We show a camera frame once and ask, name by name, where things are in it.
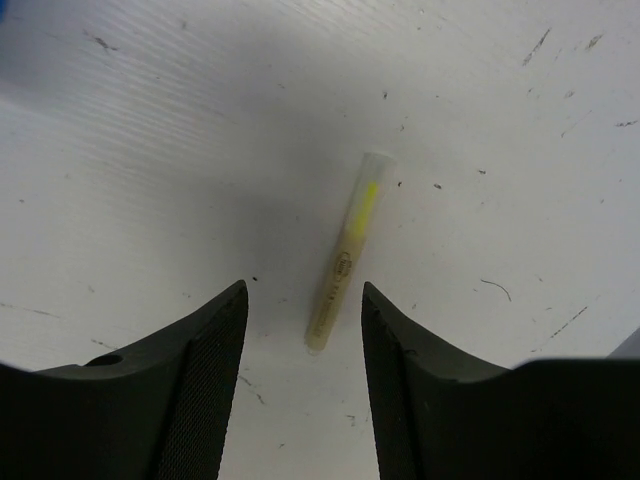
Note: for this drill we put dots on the blue compartment tray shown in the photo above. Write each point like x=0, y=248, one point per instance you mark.
x=3, y=7

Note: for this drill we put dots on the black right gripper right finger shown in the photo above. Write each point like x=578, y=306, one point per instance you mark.
x=441, y=413

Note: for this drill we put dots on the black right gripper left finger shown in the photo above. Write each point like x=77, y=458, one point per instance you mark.
x=155, y=409

